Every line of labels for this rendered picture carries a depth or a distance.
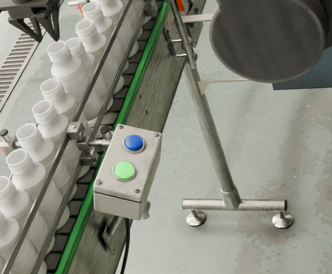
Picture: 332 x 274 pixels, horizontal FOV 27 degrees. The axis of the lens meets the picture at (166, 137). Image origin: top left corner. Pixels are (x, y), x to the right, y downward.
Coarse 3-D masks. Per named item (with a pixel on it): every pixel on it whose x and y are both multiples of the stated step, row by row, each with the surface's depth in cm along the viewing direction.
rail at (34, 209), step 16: (128, 0) 145; (144, 16) 152; (128, 48) 144; (80, 112) 123; (96, 128) 129; (64, 144) 118; (80, 160) 123; (48, 176) 113; (32, 208) 108; (64, 208) 117; (16, 240) 104; (48, 240) 112; (16, 256) 103; (32, 272) 108
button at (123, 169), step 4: (120, 164) 108; (124, 164) 108; (128, 164) 109; (116, 168) 108; (120, 168) 108; (124, 168) 108; (128, 168) 108; (132, 168) 108; (116, 172) 108; (120, 172) 107; (124, 172) 107; (128, 172) 107; (132, 172) 108; (120, 176) 107; (124, 176) 107; (128, 176) 108
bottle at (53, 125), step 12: (36, 108) 119; (48, 108) 120; (36, 120) 119; (48, 120) 118; (60, 120) 119; (48, 132) 119; (60, 132) 119; (60, 144) 120; (72, 144) 122; (72, 156) 123; (72, 168) 124; (84, 168) 126
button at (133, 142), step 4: (128, 136) 112; (132, 136) 112; (136, 136) 112; (128, 140) 112; (132, 140) 112; (136, 140) 112; (140, 140) 112; (128, 144) 111; (132, 144) 111; (136, 144) 111; (140, 144) 112; (128, 148) 112; (132, 148) 111; (136, 148) 111
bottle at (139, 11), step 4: (136, 0) 152; (140, 0) 153; (136, 4) 153; (140, 4) 153; (144, 4) 154; (136, 8) 153; (140, 8) 154; (140, 12) 154; (140, 16) 155; (148, 16) 156; (144, 20) 156; (148, 20) 157; (144, 24) 157
